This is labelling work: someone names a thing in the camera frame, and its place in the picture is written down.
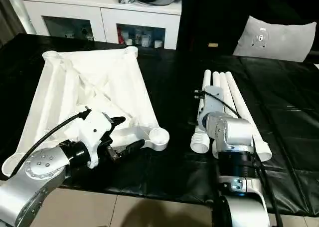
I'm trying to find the white plastic table top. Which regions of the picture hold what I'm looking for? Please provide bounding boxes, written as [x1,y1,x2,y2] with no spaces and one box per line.
[1,46,170,178]

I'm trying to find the white plastic table leg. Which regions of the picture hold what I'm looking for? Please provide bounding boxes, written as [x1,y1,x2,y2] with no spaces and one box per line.
[190,69,212,154]
[225,71,274,162]
[218,72,235,108]
[211,71,222,90]

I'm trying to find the black work mat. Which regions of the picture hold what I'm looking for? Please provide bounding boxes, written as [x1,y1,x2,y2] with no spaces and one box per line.
[0,33,319,218]

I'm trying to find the white glass-door cabinet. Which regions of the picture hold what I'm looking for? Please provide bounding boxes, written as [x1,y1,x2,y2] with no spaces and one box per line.
[21,0,183,50]

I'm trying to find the grey curtain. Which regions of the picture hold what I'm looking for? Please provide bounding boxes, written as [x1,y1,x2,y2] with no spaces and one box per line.
[0,0,38,45]

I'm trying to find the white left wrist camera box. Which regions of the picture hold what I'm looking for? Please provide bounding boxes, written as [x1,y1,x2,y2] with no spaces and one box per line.
[74,109,116,169]

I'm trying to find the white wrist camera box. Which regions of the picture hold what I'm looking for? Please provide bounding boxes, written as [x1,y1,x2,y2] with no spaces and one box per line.
[74,109,116,169]
[201,85,226,117]

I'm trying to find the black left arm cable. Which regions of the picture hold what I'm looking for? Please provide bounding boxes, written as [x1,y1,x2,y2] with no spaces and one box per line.
[9,109,93,179]

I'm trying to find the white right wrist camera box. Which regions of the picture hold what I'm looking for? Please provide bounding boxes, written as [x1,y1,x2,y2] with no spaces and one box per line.
[201,85,226,117]

